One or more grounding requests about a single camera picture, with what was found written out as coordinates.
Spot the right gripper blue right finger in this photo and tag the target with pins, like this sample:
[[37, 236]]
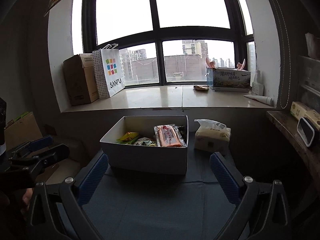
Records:
[[227, 182]]

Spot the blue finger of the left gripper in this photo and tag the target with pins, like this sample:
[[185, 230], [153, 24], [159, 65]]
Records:
[[48, 158], [29, 147]]

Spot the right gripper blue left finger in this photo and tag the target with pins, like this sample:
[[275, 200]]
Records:
[[93, 174]]

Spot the green seaweed snack bag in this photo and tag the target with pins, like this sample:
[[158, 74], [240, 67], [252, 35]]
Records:
[[145, 142]]

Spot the orange flying cake pack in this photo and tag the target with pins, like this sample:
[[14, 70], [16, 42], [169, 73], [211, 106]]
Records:
[[169, 136]]

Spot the person's left hand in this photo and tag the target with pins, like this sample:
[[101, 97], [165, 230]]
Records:
[[27, 196]]

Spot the soft tissue pack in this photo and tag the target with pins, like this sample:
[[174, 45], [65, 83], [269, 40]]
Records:
[[212, 136]]

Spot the white open storage box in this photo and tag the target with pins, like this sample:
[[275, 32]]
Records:
[[148, 147]]

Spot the yellow pouch red text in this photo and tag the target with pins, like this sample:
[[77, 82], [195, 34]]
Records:
[[128, 138]]

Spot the dark foil snack bag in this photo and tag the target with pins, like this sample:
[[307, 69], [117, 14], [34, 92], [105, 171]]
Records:
[[182, 133]]

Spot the brown cardboard box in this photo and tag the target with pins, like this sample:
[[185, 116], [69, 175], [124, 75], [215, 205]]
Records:
[[80, 79]]

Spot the wooden side shelf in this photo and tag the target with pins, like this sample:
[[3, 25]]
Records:
[[287, 125]]

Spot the white tube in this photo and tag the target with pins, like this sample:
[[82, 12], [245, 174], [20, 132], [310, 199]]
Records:
[[262, 99]]

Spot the white SANFU shopping bag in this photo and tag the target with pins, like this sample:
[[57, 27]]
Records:
[[109, 76]]

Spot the beige small carton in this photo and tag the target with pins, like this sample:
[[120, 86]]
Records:
[[299, 110]]

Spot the white plastic bottle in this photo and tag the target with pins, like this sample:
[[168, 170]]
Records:
[[257, 86]]

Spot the small wrapper on sill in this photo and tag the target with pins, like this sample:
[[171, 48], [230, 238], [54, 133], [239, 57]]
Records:
[[200, 87]]

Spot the blue printed tissue carton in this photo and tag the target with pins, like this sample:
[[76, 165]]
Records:
[[228, 79]]

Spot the clear plastic drawer unit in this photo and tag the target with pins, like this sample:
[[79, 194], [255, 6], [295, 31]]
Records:
[[308, 89]]

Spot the black window frame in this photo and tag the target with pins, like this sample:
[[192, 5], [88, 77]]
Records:
[[158, 35]]

